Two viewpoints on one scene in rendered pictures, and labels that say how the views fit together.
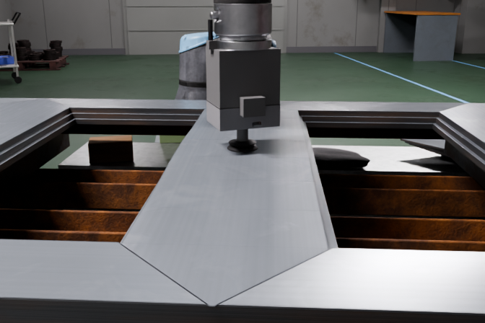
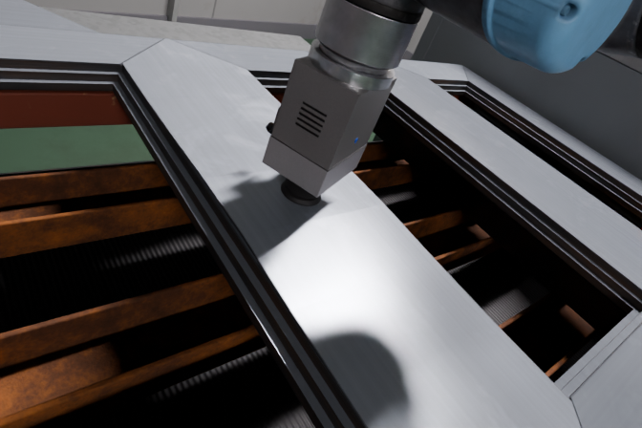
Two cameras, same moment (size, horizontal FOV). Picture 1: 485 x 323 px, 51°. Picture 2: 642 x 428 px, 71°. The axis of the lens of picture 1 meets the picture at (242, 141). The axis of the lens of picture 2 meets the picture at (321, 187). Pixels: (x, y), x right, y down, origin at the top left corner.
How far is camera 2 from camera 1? 0.97 m
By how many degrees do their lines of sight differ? 110
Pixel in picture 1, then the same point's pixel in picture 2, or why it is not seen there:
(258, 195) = (207, 111)
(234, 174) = (254, 137)
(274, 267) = (149, 53)
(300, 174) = (191, 142)
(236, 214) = (206, 91)
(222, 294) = (165, 42)
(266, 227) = (175, 79)
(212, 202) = (234, 101)
